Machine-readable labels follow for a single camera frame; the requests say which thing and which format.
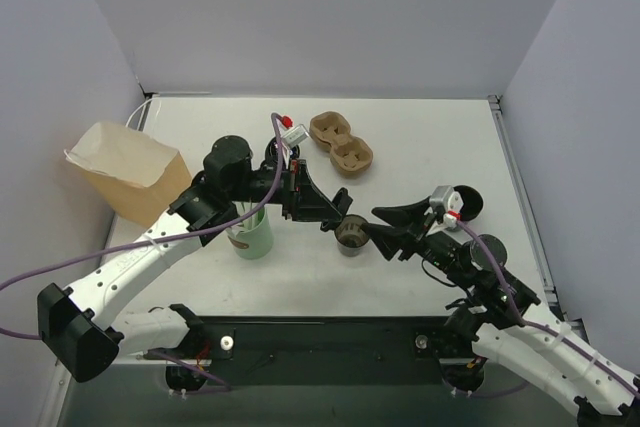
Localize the black paper coffee cup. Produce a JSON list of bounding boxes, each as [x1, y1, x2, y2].
[[334, 215, 370, 257]]

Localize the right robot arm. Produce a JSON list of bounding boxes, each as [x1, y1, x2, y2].
[[364, 186, 639, 426]]

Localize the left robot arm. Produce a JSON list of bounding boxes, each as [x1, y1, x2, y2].
[[37, 135, 352, 382]]

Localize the green straw holder cup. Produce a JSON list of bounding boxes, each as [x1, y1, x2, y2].
[[226, 207, 274, 260]]

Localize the brown pulp cup carriers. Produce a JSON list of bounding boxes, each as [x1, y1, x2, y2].
[[309, 111, 374, 178]]

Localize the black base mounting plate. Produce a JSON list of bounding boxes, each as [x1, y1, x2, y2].
[[132, 316, 487, 395]]

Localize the brown paper bag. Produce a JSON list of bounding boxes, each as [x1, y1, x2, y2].
[[64, 121, 192, 227]]

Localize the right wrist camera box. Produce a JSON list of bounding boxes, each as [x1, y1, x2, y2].
[[429, 185, 464, 228]]

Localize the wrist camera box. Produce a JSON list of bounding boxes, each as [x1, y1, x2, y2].
[[279, 116, 309, 150], [429, 185, 464, 228]]

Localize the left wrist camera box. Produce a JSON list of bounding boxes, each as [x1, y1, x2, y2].
[[279, 116, 309, 150]]

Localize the white cable behind bag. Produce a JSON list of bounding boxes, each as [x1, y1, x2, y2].
[[126, 98, 159, 131]]

